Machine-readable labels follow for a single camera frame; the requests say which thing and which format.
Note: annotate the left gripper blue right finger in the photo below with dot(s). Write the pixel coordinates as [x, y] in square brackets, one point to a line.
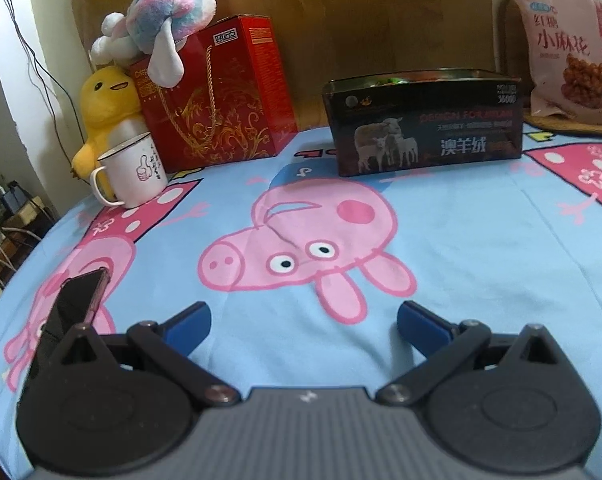
[436, 338]

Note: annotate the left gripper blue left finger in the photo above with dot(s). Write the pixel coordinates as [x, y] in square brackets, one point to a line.
[182, 333]

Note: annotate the black sheep-print tin box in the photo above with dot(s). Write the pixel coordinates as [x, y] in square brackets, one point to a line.
[423, 118]

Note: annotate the smartphone with pink case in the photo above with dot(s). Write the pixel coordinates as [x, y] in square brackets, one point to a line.
[77, 302]

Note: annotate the Peppa Pig blue tablecloth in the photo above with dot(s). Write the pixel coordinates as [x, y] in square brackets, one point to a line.
[304, 271]

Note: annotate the white enamel mug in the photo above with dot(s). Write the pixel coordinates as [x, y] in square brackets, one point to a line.
[134, 172]

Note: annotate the red gift box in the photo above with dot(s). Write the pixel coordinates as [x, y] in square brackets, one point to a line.
[231, 105]

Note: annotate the yellow duck plush toy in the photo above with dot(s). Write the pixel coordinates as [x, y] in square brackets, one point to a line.
[111, 112]

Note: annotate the pink fried-twist snack bag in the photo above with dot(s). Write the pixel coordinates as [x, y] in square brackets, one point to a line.
[565, 57]

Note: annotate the pastel unicorn plush toy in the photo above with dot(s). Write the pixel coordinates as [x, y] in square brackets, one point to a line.
[157, 28]

